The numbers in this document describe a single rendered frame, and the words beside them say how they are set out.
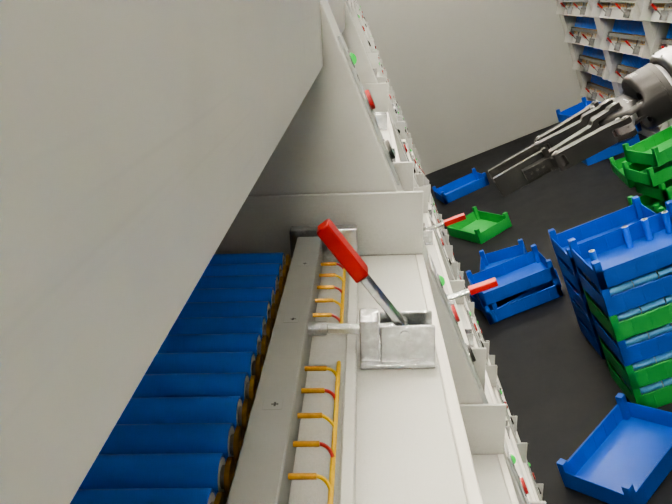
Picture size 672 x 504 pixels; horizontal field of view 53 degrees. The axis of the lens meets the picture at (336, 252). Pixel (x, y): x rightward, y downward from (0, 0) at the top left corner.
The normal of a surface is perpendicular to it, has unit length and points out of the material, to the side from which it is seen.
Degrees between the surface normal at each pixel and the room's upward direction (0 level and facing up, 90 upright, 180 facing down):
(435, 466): 21
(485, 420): 90
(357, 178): 90
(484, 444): 90
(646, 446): 0
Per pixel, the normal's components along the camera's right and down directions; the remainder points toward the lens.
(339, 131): -0.04, 0.35
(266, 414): -0.04, -0.94
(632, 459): -0.39, -0.87
